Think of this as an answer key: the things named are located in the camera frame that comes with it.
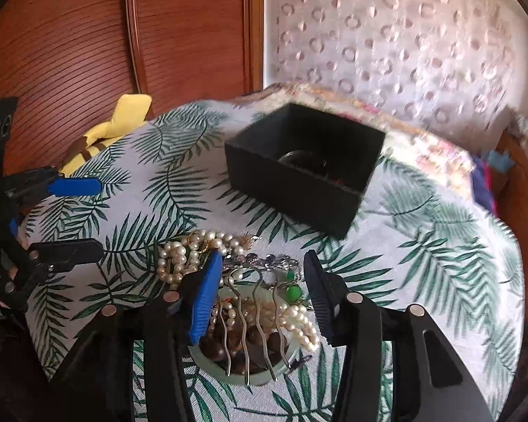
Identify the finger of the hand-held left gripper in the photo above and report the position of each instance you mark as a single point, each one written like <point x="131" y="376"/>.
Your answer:
<point x="70" y="250"/>
<point x="77" y="187"/>

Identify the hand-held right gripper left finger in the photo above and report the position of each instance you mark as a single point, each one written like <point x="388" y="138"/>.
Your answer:
<point x="207" y="299"/>

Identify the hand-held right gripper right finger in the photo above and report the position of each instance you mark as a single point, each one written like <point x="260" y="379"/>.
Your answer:
<point x="319" y="292"/>

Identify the green bead hairpin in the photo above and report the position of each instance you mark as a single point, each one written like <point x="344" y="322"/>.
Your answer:
<point x="294" y="292"/>

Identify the silver hair comb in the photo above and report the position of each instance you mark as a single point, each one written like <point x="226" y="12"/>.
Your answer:
<point x="257" y="316"/>

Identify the pale green jade bangle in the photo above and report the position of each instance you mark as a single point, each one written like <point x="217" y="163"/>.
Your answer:
<point x="229" y="376"/>

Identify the black jewelry box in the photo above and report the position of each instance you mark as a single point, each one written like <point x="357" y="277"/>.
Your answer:
<point x="290" y="184"/>

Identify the yellow plush toy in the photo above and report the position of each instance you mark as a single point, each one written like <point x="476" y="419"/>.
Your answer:
<point x="127" y="114"/>

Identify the palm leaf printed blanket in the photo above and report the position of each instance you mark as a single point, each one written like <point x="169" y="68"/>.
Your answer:
<point x="422" y="246"/>

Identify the wooden slatted wardrobe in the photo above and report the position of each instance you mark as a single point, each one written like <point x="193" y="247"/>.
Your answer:
<point x="70" y="44"/>

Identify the dark metal bangle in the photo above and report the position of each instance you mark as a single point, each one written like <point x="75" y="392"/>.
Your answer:
<point x="290" y="157"/>

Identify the dark blue blanket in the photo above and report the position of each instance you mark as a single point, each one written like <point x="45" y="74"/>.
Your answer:
<point x="482" y="184"/>

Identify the wooden cabinet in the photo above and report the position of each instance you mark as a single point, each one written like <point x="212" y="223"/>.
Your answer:
<point x="519" y="193"/>

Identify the blue bag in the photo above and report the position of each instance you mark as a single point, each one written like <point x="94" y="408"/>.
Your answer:
<point x="500" y="160"/>

